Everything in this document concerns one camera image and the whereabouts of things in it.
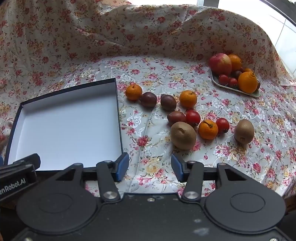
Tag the pale green tray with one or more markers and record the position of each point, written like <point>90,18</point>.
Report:
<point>223,87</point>

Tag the mandarin orange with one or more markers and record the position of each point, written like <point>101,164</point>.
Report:
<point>133,92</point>
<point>188,99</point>
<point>208,129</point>

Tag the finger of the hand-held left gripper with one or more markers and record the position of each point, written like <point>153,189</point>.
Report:
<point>32,160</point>

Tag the brown kiwi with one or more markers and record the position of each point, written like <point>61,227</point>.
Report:
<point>183,135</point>
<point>244,131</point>

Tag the floral tablecloth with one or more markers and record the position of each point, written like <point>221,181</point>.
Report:
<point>161,46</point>

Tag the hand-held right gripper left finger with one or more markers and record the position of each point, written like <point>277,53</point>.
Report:
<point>123,165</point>

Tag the red apple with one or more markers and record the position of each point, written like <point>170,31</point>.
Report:
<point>220,63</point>

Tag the small orange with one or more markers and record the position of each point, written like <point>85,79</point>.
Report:
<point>248,69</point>

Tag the round orange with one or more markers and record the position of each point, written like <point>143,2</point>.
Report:
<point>235,62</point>

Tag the small red tomato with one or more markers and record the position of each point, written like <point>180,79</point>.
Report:
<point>223,79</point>
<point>233,82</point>

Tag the dark box with white inside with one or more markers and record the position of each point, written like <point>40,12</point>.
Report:
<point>69,127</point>

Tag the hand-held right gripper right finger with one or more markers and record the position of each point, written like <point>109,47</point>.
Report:
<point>177,165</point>

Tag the large orange with stem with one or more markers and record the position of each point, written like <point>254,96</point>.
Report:
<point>248,82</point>

